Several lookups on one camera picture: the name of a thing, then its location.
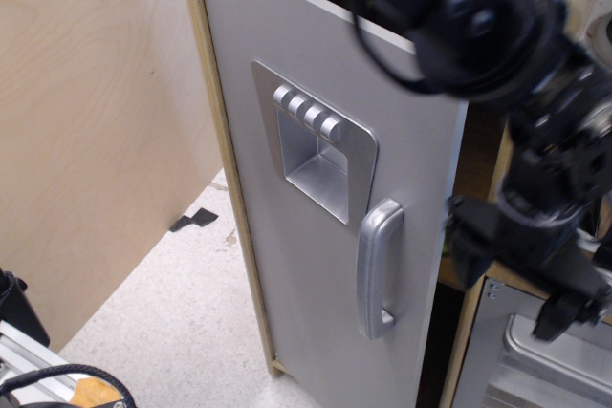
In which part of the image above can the orange tape piece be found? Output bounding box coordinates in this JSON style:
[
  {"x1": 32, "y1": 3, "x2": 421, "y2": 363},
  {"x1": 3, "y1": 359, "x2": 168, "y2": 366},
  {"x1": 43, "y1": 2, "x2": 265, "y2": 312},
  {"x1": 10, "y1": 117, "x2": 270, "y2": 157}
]
[{"x1": 70, "y1": 377, "x2": 122, "y2": 407}]

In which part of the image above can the wooden toy kitchen frame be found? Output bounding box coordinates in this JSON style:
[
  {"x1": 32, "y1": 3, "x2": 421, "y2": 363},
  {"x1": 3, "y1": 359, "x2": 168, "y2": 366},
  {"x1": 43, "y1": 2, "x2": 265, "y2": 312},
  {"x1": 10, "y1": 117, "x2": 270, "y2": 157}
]
[{"x1": 188, "y1": 0, "x2": 611, "y2": 407}]

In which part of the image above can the silver ice dispenser panel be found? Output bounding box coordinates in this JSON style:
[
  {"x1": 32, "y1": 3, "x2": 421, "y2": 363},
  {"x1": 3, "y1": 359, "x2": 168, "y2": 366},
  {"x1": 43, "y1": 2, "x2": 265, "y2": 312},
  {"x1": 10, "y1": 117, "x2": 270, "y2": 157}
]
[{"x1": 251, "y1": 60, "x2": 379, "y2": 227}]

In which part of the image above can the grey fridge door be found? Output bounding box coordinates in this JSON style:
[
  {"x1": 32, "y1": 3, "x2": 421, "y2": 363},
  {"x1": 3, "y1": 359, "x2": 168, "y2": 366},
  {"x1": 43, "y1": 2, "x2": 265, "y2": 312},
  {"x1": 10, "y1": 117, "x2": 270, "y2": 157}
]
[{"x1": 206, "y1": 0, "x2": 467, "y2": 407}]

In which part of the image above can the silver fridge door handle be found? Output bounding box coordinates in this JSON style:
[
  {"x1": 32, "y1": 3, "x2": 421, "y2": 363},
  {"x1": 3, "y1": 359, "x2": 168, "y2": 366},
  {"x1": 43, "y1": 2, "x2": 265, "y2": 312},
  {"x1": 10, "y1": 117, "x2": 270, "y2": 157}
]
[{"x1": 356, "y1": 198, "x2": 404, "y2": 339}]

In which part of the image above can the black braided cable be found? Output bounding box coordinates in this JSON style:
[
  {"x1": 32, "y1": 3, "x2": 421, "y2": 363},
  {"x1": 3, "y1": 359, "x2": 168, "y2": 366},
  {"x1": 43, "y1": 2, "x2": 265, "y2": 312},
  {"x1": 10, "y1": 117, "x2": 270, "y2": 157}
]
[{"x1": 0, "y1": 363, "x2": 137, "y2": 408}]

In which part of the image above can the plywood board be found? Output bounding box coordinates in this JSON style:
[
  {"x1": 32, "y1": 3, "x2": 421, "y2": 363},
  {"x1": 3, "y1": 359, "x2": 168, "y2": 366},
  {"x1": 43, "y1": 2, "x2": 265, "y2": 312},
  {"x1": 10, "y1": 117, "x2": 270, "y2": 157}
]
[{"x1": 1, "y1": 0, "x2": 221, "y2": 350}]

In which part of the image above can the grey oven door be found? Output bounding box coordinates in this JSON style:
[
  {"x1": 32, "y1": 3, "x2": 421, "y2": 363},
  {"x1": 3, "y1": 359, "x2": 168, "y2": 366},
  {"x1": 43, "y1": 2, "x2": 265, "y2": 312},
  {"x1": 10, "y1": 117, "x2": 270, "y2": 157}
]
[{"x1": 452, "y1": 279, "x2": 611, "y2": 408}]

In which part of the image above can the silver oven door handle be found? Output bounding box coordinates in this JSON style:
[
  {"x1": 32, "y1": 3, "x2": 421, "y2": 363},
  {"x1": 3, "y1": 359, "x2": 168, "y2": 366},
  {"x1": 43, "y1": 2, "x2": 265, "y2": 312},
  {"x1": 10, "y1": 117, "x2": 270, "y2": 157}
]
[{"x1": 503, "y1": 314, "x2": 611, "y2": 406}]

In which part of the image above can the aluminium rail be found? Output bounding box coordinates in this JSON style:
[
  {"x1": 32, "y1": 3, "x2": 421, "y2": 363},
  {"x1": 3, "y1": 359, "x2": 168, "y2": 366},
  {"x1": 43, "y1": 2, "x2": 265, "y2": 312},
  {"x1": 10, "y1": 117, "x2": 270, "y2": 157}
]
[{"x1": 1, "y1": 321, "x2": 84, "y2": 405}]

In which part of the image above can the black tape piece on floor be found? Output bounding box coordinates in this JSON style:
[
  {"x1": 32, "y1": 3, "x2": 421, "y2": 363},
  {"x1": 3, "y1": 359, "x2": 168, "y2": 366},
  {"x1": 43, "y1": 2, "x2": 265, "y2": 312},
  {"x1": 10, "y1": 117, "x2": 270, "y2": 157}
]
[{"x1": 169, "y1": 208, "x2": 218, "y2": 233}]

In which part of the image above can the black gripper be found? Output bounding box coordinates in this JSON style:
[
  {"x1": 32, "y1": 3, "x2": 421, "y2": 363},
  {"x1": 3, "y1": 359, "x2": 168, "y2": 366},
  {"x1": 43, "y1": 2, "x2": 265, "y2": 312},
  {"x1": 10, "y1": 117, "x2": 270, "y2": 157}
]
[{"x1": 447, "y1": 189, "x2": 611, "y2": 342}]

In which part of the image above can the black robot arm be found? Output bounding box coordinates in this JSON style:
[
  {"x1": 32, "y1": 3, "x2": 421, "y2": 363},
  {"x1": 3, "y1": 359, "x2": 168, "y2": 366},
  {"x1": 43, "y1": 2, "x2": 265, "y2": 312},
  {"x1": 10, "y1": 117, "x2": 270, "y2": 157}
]
[{"x1": 351, "y1": 0, "x2": 611, "y2": 341}]

